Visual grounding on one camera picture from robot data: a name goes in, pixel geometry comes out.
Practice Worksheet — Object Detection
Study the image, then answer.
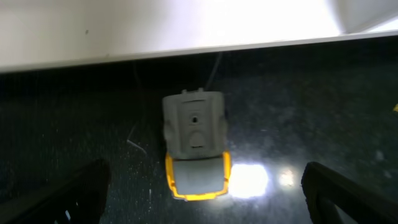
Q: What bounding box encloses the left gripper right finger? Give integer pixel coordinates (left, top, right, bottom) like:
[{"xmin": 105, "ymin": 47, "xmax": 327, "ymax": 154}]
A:
[{"xmin": 300, "ymin": 161, "xmax": 398, "ymax": 224}]

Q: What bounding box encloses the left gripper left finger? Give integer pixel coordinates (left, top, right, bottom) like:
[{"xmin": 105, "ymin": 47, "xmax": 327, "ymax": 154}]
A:
[{"xmin": 0, "ymin": 159, "xmax": 113, "ymax": 224}]

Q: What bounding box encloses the grey and yellow toy truck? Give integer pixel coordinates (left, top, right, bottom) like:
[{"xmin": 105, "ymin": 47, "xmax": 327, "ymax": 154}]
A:
[{"xmin": 161, "ymin": 87, "xmax": 233, "ymax": 202}]

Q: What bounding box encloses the white shelf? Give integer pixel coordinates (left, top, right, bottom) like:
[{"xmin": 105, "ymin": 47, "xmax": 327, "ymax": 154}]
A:
[{"xmin": 0, "ymin": 0, "xmax": 398, "ymax": 74}]

